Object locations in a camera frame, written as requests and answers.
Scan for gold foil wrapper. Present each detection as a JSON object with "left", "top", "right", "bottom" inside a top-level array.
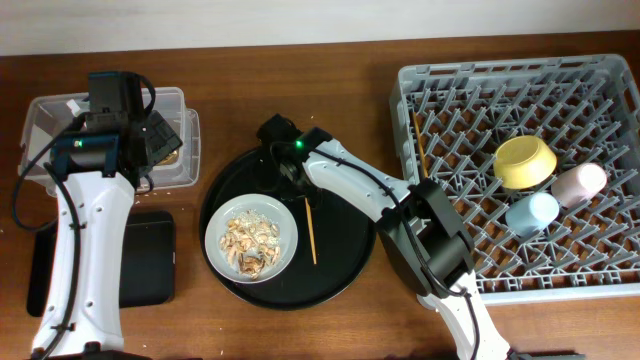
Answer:
[{"left": 157, "top": 150, "right": 179, "bottom": 166}]

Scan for grey plate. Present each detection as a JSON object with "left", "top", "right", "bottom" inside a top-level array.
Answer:
[{"left": 205, "top": 194, "right": 298, "bottom": 284}]

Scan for food scraps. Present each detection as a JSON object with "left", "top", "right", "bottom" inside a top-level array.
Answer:
[{"left": 219, "top": 209, "right": 281, "bottom": 280}]

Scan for yellow bowl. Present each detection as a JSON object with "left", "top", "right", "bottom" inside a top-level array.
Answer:
[{"left": 493, "top": 135, "right": 557, "bottom": 190}]

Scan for blue cup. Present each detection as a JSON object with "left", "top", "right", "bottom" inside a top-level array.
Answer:
[{"left": 505, "top": 193, "right": 559, "bottom": 236}]

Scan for pink cup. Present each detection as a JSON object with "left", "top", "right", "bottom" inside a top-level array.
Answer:
[{"left": 551, "top": 163, "right": 607, "bottom": 208}]

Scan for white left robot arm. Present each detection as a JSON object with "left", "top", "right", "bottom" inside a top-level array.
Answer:
[{"left": 31, "top": 71, "right": 183, "bottom": 359}]

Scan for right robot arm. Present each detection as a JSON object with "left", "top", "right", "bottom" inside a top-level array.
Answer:
[{"left": 257, "top": 114, "right": 516, "bottom": 359}]

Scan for clear plastic waste bin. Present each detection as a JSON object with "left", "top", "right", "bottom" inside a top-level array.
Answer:
[{"left": 18, "top": 87, "right": 201, "bottom": 191}]

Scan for grey dishwasher rack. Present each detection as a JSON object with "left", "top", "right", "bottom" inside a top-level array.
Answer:
[{"left": 390, "top": 54, "right": 639, "bottom": 305}]

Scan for round black tray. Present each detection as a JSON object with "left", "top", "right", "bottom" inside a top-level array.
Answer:
[{"left": 199, "top": 148, "right": 376, "bottom": 310}]

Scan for black rectangular bin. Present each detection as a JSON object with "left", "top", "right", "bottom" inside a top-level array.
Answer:
[{"left": 26, "top": 211, "right": 176, "bottom": 318}]

